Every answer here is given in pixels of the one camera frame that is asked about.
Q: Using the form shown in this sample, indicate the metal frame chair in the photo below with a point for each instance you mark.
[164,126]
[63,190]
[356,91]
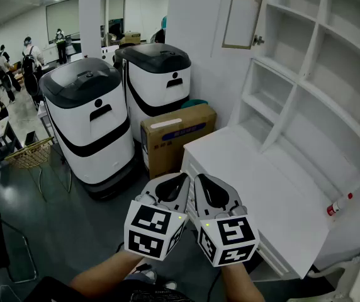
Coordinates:
[29,256]

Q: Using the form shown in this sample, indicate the red cap bottle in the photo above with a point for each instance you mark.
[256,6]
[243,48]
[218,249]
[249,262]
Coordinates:
[337,205]

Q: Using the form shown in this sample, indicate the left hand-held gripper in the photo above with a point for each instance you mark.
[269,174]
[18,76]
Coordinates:
[155,231]

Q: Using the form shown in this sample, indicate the white panel with holes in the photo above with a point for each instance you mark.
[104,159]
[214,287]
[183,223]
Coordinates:
[109,53]

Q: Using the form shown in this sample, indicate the small black box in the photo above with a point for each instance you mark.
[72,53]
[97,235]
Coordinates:
[31,138]

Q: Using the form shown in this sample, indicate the white shelf cabinet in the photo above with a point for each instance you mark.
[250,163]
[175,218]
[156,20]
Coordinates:
[324,83]

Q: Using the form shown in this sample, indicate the white glass cabinet door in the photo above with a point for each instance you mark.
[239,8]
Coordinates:
[243,14]

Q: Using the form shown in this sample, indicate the person's shoe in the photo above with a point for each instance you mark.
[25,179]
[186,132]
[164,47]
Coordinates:
[170,285]
[150,275]

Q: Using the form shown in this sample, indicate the person's black shirt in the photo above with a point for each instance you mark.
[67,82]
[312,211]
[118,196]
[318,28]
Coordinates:
[104,294]

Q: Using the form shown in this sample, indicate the person's left shoe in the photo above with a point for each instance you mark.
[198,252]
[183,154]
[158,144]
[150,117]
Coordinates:
[150,275]

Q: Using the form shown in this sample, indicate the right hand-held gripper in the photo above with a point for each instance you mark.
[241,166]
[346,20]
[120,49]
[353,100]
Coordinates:
[230,241]

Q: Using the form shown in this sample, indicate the person's right forearm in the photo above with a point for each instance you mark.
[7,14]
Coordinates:
[239,285]

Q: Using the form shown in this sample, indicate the teal plastic bin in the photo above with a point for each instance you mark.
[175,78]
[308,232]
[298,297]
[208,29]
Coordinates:
[195,103]

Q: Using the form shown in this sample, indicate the person's left forearm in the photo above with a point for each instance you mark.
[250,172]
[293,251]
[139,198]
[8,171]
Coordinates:
[104,272]

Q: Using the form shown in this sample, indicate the small cardboard box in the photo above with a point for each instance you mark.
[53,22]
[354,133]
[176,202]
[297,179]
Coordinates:
[131,38]

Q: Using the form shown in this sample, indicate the person's right shoe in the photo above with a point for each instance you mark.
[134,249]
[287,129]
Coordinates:
[170,285]

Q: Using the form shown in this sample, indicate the brown cardboard box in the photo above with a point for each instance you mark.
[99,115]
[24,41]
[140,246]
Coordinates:
[180,140]

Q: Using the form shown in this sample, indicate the white and black delivery robot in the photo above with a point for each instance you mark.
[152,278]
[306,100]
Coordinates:
[88,137]
[155,83]

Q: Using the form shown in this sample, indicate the white projection screen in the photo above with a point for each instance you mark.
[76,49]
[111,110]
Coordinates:
[62,20]

